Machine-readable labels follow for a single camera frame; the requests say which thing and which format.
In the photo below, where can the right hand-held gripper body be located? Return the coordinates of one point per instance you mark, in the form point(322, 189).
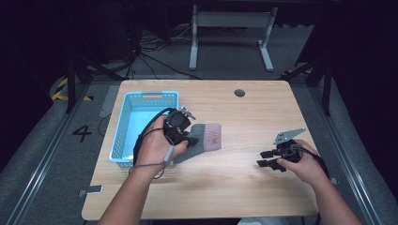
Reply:
point(289, 151)

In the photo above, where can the person's left hand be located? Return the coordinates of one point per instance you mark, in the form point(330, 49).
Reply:
point(153, 148)

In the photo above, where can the black metal stand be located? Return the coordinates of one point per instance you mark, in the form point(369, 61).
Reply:
point(327, 90)
point(71, 84)

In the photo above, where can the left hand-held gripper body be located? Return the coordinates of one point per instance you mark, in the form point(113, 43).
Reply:
point(176, 123)

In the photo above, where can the light blue plastic basket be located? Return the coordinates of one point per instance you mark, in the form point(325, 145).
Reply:
point(137, 125)

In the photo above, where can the white metal desk frame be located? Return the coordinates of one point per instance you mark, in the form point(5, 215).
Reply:
point(231, 18)

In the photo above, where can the small metal table bracket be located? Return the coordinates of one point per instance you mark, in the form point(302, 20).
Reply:
point(333, 181)

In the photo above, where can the person's right hand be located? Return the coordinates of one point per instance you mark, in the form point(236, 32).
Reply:
point(308, 167)

